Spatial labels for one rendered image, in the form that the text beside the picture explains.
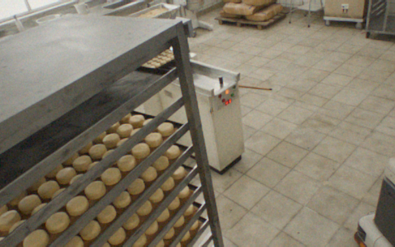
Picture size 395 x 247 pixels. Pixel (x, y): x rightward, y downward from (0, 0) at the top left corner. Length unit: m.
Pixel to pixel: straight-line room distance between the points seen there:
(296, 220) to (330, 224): 0.24
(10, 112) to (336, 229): 2.34
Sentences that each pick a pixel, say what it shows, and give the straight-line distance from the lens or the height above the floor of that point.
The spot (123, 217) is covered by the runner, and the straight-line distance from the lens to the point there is 0.92.
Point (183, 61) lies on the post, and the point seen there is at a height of 1.72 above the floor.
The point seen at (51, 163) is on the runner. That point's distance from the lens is 0.73.
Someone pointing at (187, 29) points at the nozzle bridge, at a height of 1.10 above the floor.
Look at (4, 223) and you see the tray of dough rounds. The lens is 0.94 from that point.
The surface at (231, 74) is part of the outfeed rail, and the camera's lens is 2.69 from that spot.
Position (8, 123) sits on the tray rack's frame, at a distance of 0.63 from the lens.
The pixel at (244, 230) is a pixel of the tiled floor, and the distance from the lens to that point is 2.62.
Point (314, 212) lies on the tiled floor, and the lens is 2.73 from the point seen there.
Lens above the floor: 2.06
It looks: 34 degrees down
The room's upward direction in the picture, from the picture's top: 11 degrees counter-clockwise
